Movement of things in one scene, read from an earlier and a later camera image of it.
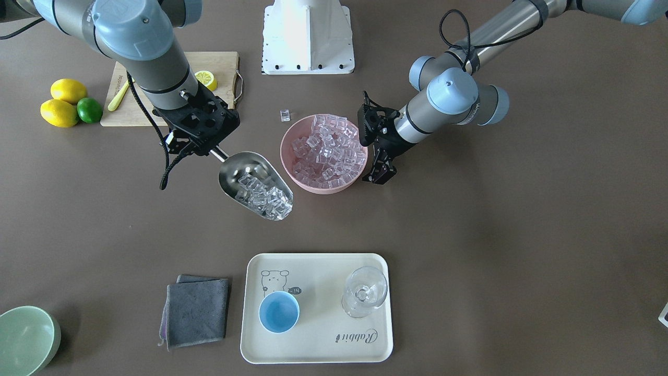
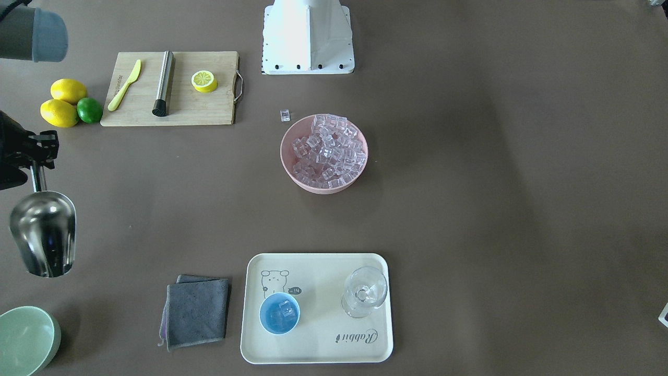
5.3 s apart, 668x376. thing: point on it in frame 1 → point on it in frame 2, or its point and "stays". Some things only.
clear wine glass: (367, 288) stays
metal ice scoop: (252, 180) → (43, 224)
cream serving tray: (324, 334) stays
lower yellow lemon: (59, 113) stays
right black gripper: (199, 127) → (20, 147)
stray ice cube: (285, 115) stays
